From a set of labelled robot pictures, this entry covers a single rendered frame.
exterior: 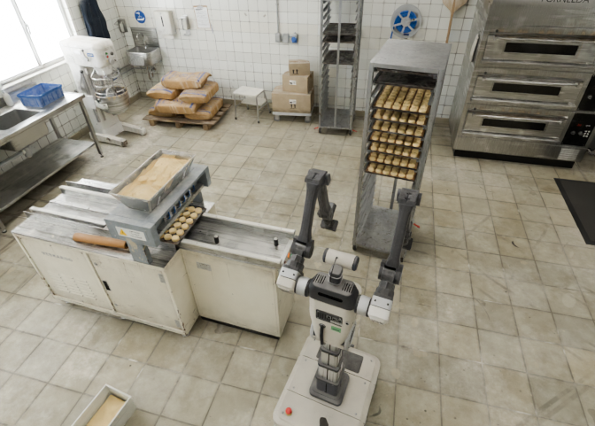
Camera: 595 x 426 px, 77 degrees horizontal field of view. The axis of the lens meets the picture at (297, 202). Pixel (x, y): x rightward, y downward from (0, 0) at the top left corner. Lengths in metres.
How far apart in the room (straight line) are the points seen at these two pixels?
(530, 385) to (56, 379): 3.36
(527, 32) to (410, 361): 3.59
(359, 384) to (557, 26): 4.05
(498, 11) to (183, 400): 4.63
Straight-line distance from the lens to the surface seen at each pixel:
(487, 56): 4.97
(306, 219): 1.86
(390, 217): 3.96
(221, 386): 2.99
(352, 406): 2.61
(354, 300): 1.77
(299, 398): 2.61
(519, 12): 4.94
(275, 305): 2.72
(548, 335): 3.65
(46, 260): 3.45
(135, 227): 2.44
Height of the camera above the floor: 2.63
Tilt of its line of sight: 38 degrees down
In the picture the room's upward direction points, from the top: 1 degrees counter-clockwise
